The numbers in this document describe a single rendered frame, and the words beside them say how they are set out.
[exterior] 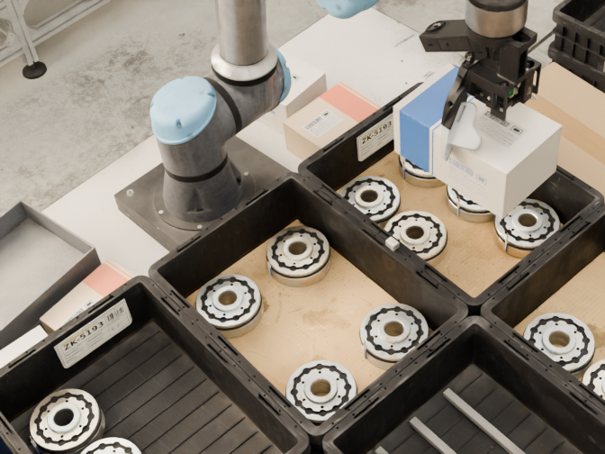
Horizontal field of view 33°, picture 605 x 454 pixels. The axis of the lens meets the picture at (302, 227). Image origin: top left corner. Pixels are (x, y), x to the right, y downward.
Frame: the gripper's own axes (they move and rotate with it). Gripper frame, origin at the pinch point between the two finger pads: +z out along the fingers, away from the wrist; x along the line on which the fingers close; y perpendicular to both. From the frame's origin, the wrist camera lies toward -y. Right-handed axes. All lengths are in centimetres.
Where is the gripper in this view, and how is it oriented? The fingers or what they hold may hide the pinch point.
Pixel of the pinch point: (474, 130)
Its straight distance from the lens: 144.3
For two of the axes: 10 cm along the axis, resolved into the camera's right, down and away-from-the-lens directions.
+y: 6.9, 5.1, -5.1
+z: 0.8, 6.5, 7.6
